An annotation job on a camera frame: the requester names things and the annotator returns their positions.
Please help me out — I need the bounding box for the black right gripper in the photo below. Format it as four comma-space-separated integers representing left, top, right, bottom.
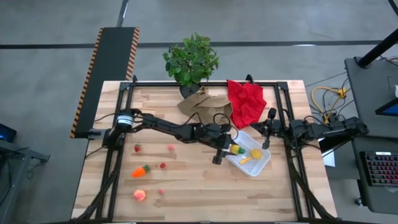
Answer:
250, 107, 290, 150

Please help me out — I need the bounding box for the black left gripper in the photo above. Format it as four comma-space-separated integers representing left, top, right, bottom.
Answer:
212, 124, 241, 166

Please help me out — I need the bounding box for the white plastic mesh basket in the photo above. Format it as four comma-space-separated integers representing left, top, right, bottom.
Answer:
224, 130, 272, 177

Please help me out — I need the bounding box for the orange toy carrot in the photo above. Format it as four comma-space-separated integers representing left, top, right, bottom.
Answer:
131, 164, 151, 179

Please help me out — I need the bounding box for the pink-orange toy peach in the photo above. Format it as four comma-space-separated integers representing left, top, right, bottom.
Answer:
133, 189, 147, 202

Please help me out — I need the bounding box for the red cloth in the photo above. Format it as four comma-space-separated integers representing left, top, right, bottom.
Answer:
226, 79, 268, 130

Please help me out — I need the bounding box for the tan cloth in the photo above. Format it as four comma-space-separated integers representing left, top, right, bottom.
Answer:
177, 86, 234, 127

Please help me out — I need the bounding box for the black plant pot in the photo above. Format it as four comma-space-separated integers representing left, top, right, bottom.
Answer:
179, 83, 202, 99

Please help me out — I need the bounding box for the black power strip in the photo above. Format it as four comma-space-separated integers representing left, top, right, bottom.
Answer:
328, 112, 343, 124

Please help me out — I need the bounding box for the white paper sheet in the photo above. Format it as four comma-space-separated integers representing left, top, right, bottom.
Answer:
322, 149, 336, 168

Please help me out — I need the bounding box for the green leafy plant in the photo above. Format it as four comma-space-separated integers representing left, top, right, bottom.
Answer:
162, 32, 220, 88

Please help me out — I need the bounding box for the large grey desk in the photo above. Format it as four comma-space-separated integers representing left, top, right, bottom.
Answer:
344, 57, 398, 139

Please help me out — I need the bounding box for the backlit computer keyboard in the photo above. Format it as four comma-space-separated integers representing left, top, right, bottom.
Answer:
360, 151, 398, 187

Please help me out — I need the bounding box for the blue tablet screen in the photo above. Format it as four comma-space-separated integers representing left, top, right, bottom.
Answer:
375, 98, 398, 118

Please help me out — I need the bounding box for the grey keyboard desk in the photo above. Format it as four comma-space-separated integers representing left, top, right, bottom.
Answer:
351, 135, 398, 215

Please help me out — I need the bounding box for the black pole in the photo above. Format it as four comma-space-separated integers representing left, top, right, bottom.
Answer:
356, 27, 398, 68

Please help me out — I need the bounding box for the black hazard-striped floor mat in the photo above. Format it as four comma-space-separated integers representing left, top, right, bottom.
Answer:
70, 26, 141, 139

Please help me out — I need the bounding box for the grey metal stand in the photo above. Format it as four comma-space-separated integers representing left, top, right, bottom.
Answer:
0, 138, 50, 224

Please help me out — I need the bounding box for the black device with blue light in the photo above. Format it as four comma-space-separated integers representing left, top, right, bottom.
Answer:
0, 123, 18, 143

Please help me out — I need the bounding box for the black aluminium table frame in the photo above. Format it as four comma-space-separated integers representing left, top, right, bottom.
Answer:
73, 73, 336, 223

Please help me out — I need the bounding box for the yellow cable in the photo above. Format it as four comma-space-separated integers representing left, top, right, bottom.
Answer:
311, 86, 348, 125

